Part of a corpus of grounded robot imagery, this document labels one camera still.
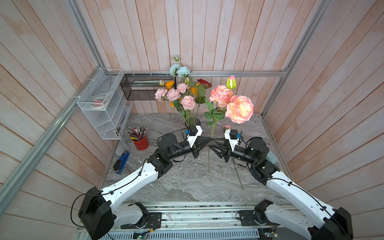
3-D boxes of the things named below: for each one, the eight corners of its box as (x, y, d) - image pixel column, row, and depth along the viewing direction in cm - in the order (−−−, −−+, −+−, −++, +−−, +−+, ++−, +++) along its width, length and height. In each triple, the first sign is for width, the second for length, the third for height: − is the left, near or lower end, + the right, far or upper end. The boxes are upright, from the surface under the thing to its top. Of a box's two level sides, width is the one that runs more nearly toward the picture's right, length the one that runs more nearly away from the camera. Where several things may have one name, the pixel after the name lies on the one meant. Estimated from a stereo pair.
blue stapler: (113, 172, 92) (110, 169, 89) (125, 153, 101) (123, 149, 97) (119, 174, 91) (116, 171, 88) (131, 154, 100) (129, 151, 97)
